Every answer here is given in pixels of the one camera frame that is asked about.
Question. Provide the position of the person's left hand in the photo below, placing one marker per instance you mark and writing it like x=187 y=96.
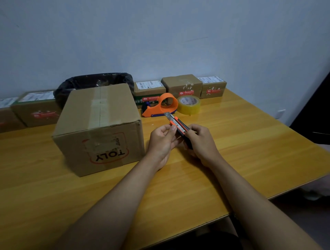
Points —
x=158 y=146

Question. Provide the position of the person's right hand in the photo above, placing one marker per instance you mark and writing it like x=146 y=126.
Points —
x=203 y=144

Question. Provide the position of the person's right thumb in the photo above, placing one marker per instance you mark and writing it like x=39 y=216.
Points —
x=190 y=133

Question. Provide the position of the person's left thumb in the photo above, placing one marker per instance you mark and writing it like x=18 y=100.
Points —
x=164 y=128

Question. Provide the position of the orange black utility knife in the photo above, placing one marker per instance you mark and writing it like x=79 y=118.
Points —
x=179 y=125

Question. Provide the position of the person's left forearm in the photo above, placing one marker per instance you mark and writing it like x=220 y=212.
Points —
x=116 y=206

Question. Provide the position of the person's right forearm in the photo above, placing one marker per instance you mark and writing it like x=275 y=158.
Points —
x=252 y=206

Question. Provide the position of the orange tape dispenser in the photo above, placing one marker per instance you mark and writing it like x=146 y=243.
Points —
x=157 y=109

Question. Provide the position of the clear yellowish tape roll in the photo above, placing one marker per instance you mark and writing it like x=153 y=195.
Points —
x=188 y=105

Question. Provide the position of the green striped cardboard parcel box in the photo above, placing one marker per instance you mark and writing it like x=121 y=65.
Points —
x=148 y=90

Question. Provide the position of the small cardboard parcel box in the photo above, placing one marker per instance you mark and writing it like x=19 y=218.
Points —
x=181 y=85
x=212 y=87
x=7 y=116
x=36 y=110

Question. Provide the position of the large taped cardboard box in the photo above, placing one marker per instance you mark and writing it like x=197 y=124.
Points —
x=100 y=128

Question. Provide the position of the black bin bag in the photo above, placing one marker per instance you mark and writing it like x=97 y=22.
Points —
x=85 y=81

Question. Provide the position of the white wall socket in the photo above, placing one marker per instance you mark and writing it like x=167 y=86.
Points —
x=281 y=114

